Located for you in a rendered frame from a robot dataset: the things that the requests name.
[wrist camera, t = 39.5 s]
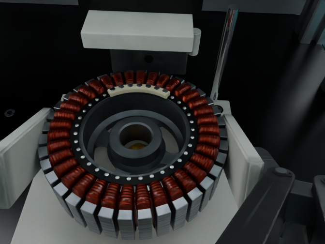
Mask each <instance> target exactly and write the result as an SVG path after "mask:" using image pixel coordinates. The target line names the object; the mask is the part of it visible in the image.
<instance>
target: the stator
mask: <svg viewBox="0 0 325 244"><path fill-rule="evenodd" d="M110 76H111V78H110ZM110 76H108V75H107V74H105V75H102V76H98V77H97V79H98V80H96V79H94V78H93V79H91V80H89V81H86V82H85V85H82V84H81V85H79V86H77V87H76V88H74V89H73V90H74V92H69V93H67V94H66V95H65V96H64V97H63V101H61V100H59V101H58V102H57V104H56V105H55V106H54V110H55V111H50V113H49V114H48V116H47V118H46V119H47V122H44V125H43V128H42V133H43V134H40V137H39V143H38V144H39V146H40V147H39V148H38V154H39V158H40V160H41V161H40V165H41V168H42V171H43V173H44V175H45V177H46V179H47V181H48V183H49V184H50V186H51V188H52V190H53V192H54V193H55V195H56V197H57V199H58V201H59V202H60V204H61V206H62V207H63V208H64V209H65V211H66V213H67V214H68V215H69V216H70V217H71V218H75V220H76V222H77V223H79V224H80V225H82V226H83V227H85V228H86V226H88V228H89V230H90V231H92V232H95V233H97V234H101V233H102V230H103V232H104V234H105V237H109V238H114V239H117V238H118V234H119V231H120V233H121V237H122V239H123V240H135V232H136V227H137V226H138V230H139V239H140V240H144V239H150V238H152V237H153V236H152V225H153V226H154V228H155V230H156V234H157V237H159V236H162V235H165V234H168V233H169V230H170V225H171V227H172V229H173V231H175V230H177V229H179V228H181V227H182V226H184V224H185V220H186V221H187V222H190V221H192V220H193V219H194V218H195V217H196V216H197V214H198V211H199V212H201V211H202V210H203V209H204V208H205V207H206V205H207V203H208V200H211V198H212V196H213V194H214V192H215V189H216V188H217V185H218V182H219V179H220V176H221V173H222V169H223V166H224V163H225V160H226V157H227V152H228V141H227V138H228V135H227V128H225V126H226V123H225V120H224V118H223V116H222V117H221V112H220V110H219V109H218V107H217V106H214V102H213V101H212V99H211V98H210V97H209V96H208V97H206V98H205V96H206V94H205V93H204V92H203V91H202V90H201V89H199V88H198V89H195V87H196V86H195V85H193V84H191V83H190V82H187V83H185V80H183V79H181V78H179V77H177V76H176V77H174V78H173V75H170V74H166V73H163V74H161V75H160V72H157V71H150V72H149V74H148V76H147V70H137V72H136V77H134V72H133V70H126V71H124V78H123V77H122V74H121V73H120V71H118V72H113V73H110ZM160 127H164V128H165V129H166V130H168V131H169V132H170V133H171V134H172V136H173V137H174V138H175V140H176V142H177V145H178V150H179V152H178V153H169V152H167V151H166V150H165V141H164V139H163V137H162V132H161V129H160ZM111 128H112V129H111ZM109 129H111V131H110V132H108V130H109ZM133 140H141V141H144V142H146V143H147V144H148V145H147V146H145V147H144V148H141V149H138V150H132V149H128V148H126V147H125V145H126V144H127V143H128V142H130V141H133ZM97 147H106V148H107V155H108V158H109V160H110V161H111V163H112V165H113V166H114V167H115V169H116V171H115V172H111V171H109V170H106V169H104V168H103V167H101V166H99V165H98V164H97V163H95V162H94V152H95V148H97ZM157 168H161V169H159V170H156V171H154V172H152V171H153V170H155V169H157Z"/></svg>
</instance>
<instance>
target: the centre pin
mask: <svg viewBox="0 0 325 244"><path fill-rule="evenodd" d="M145 146H147V145H145V144H142V143H136V144H134V145H131V146H130V147H129V148H128V149H132V150H138V149H141V148H144V147H145Z"/></svg>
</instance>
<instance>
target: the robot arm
mask: <svg viewBox="0 0 325 244"><path fill-rule="evenodd" d="M50 111H54V110H53V109H52V108H47V107H44V108H43V109H41V110H40V111H39V112H37V113H36V114H35V115H34V116H32V117H31V118H30V119H28V120H27V121H26V122H25V123H23V124H22V125H21V126H20V127H18V128H17V129H16V130H14V131H13V132H12V133H11V134H10V135H8V136H7V137H6V138H4V139H2V140H0V209H10V207H12V205H13V204H14V203H15V201H16V200H17V199H18V198H19V196H20V195H21V194H22V192H23V191H24V190H25V189H26V187H27V186H28V185H29V183H30V182H31V181H32V179H33V178H34V177H35V176H36V174H37V173H38V172H39V170H40V169H41V165H40V161H41V160H40V158H39V154H38V148H39V147H40V146H39V144H38V143H39V137H40V134H43V133H42V128H43V125H44V122H47V119H46V118H47V116H48V114H49V113H50ZM223 118H224V120H225V123H226V126H225V128H227V135H228V138H227V141H228V152H227V157H226V160H225V163H224V166H223V170H224V173H225V175H226V178H227V180H228V183H229V186H230V188H231V191H232V194H233V197H234V199H235V202H236V205H237V208H238V211H237V213H236V214H235V216H234V217H233V218H232V220H231V221H230V223H229V224H228V226H227V227H226V229H225V230H224V231H223V233H222V234H221V236H220V237H219V239H218V240H217V241H216V243H215V244H278V241H279V239H280V237H281V238H282V236H283V232H284V227H285V222H286V221H289V222H293V223H297V224H301V225H303V233H304V240H305V244H325V175H317V176H315V177H314V179H313V183H308V182H303V181H299V180H295V174H294V173H293V172H291V171H290V170H288V169H285V168H281V167H279V165H278V164H277V163H276V161H275V160H274V159H273V157H272V156H271V155H270V153H269V152H268V151H266V150H265V149H263V148H259V147H253V145H252V144H251V142H250V141H249V139H248V138H247V136H246V135H245V133H244V132H243V130H242V129H241V127H240V126H239V125H238V123H237V122H236V120H235V119H234V117H233V116H232V115H231V114H224V115H223Z"/></svg>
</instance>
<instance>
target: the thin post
mask: <svg viewBox="0 0 325 244"><path fill-rule="evenodd" d="M239 9H240V6H238V5H236V4H229V5H228V8H227V13H226V18H225V23H224V27H223V32H222V38H221V42H220V47H219V52H218V56H217V61H216V66H215V70H214V75H213V80H212V84H211V89H210V93H209V97H210V98H211V99H212V101H213V102H214V103H215V102H217V100H218V96H219V92H220V87H221V83H222V78H223V74H224V71H225V67H226V62H227V58H228V54H229V50H230V46H231V42H232V38H233V34H234V30H235V26H236V21H237V17H238V13H239Z"/></svg>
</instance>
